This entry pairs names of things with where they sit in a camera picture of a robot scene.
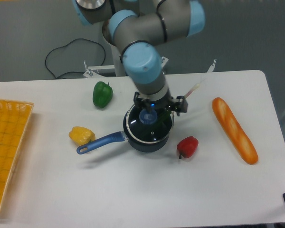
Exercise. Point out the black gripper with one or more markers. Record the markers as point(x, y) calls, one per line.
point(178, 105)

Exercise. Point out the green scallion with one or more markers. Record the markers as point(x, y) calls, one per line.
point(192, 90)

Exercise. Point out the glass pot lid blue knob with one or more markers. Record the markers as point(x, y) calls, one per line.
point(148, 127)

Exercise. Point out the dark blue saucepan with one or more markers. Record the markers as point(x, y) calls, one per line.
point(119, 136)

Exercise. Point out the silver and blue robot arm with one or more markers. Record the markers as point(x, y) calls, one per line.
point(135, 36)

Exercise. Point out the red bell pepper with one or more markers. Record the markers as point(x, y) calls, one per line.
point(187, 147)

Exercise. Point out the green bell pepper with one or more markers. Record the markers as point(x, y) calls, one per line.
point(102, 94)

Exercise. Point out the orange baguette bread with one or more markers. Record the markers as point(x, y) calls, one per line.
point(234, 131)

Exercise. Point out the yellow bell pepper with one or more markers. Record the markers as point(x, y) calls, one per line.
point(81, 135)

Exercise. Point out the yellow woven basket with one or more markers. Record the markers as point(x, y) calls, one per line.
point(14, 119)

